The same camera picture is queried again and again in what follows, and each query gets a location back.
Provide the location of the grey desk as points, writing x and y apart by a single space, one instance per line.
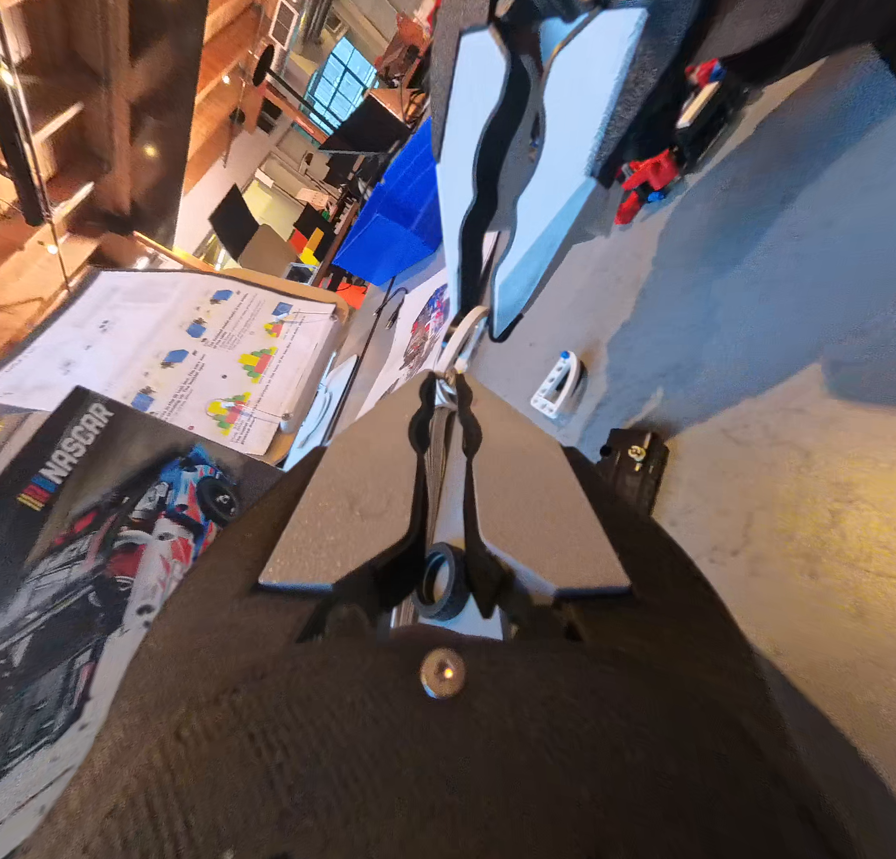
770 523

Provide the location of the black panel brick with pins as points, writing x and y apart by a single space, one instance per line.
633 477

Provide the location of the partly built toy car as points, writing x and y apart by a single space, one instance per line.
658 173

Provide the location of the black monitor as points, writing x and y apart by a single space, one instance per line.
364 131

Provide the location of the tan flat panel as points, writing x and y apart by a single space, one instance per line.
269 251

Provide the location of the black flat panel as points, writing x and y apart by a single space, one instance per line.
234 222

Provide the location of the open instruction booklet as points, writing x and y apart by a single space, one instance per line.
413 341

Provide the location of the black toy tyre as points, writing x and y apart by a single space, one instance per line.
455 603

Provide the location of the plain white curved brick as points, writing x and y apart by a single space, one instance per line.
458 327

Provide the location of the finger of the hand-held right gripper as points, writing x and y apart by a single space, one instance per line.
588 103
465 103

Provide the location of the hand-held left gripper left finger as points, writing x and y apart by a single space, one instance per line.
343 516

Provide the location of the white curved brick with pin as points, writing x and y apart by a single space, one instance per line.
553 390

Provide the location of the person's right forearm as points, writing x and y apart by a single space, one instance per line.
805 4

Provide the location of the toy car set box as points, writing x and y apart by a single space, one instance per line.
105 593

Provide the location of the instruction sheet on stand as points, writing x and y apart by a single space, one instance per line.
140 327

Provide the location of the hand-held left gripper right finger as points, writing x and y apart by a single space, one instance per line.
546 523

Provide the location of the blue box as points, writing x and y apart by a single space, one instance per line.
392 229

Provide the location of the distant paned window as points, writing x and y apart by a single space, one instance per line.
339 82

